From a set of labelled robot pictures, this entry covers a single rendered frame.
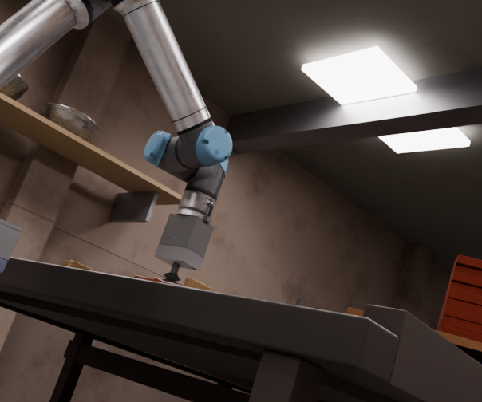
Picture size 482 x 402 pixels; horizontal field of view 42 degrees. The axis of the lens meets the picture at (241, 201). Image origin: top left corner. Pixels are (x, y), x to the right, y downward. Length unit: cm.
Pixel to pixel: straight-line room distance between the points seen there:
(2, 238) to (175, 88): 46
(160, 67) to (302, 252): 488
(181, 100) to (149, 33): 14
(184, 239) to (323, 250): 494
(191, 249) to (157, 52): 42
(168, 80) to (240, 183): 426
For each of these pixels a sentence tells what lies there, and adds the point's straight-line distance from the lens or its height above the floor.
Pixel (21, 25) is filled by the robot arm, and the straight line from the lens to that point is 127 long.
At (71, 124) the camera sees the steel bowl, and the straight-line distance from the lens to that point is 399.
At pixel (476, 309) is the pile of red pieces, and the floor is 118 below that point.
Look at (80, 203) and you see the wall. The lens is 457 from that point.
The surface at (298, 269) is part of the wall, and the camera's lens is 597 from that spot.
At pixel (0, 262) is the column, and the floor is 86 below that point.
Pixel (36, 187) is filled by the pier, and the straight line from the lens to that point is 427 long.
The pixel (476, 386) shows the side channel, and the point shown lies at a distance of 106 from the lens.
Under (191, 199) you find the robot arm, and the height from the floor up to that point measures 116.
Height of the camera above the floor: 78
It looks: 17 degrees up
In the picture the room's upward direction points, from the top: 18 degrees clockwise
